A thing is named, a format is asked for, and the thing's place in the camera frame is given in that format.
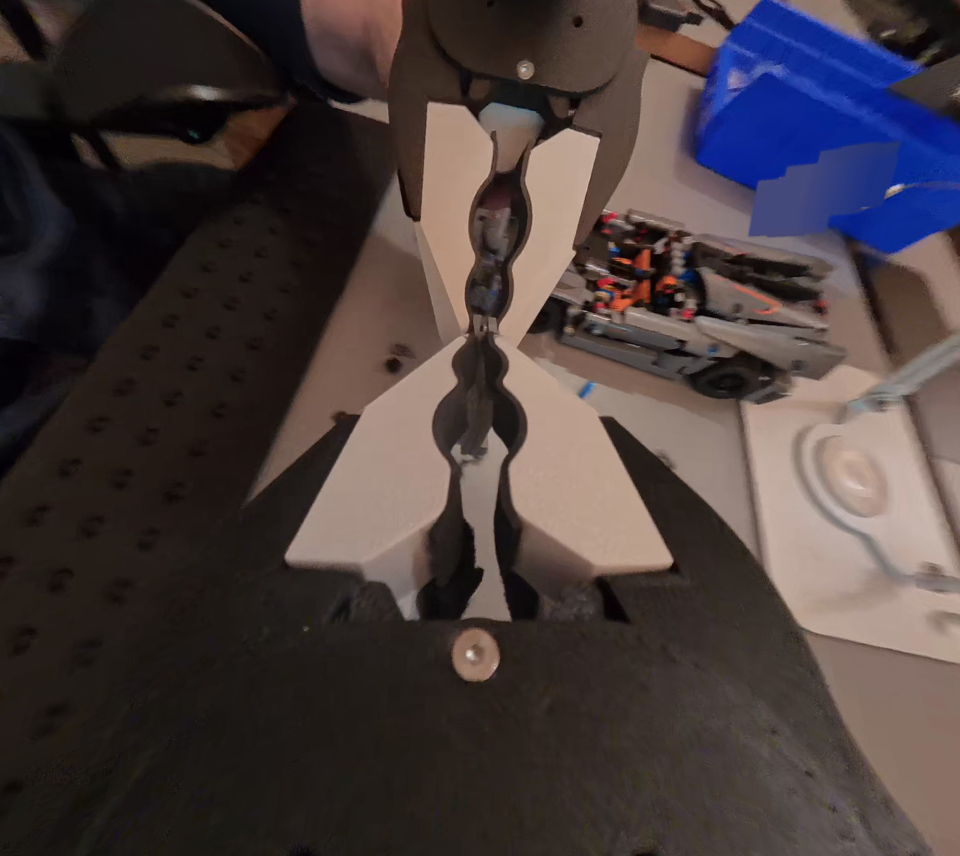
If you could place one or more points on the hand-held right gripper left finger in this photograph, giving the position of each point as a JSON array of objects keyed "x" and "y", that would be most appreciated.
[{"x": 375, "y": 496}]

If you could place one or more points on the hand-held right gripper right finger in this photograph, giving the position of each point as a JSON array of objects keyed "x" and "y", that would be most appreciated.
[{"x": 585, "y": 496}]

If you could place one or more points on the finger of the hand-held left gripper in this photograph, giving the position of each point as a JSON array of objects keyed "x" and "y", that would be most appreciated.
[
  {"x": 555, "y": 218},
  {"x": 446, "y": 196}
]

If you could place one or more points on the dark grey lego beam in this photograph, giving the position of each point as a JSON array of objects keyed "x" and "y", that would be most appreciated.
[{"x": 476, "y": 406}]

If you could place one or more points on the grey lego car model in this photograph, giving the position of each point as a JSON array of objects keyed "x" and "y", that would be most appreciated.
[{"x": 750, "y": 338}]

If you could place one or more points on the scattered loose lego pieces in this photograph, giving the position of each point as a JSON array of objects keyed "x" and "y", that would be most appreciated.
[{"x": 394, "y": 365}]

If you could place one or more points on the person's left hand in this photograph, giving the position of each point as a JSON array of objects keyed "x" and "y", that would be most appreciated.
[{"x": 352, "y": 16}]

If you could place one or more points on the black power adapter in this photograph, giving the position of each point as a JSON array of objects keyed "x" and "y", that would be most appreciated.
[{"x": 667, "y": 16}]

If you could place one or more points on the white booklet stand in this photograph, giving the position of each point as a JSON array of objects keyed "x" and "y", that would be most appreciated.
[{"x": 795, "y": 533}]

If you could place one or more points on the black perforated mat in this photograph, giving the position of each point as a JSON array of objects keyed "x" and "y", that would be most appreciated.
[{"x": 187, "y": 346}]

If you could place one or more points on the blue plastic bin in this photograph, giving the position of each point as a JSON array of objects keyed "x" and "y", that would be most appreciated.
[{"x": 787, "y": 91}]

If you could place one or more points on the black chair armrest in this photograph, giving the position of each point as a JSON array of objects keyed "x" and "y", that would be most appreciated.
[{"x": 172, "y": 38}]

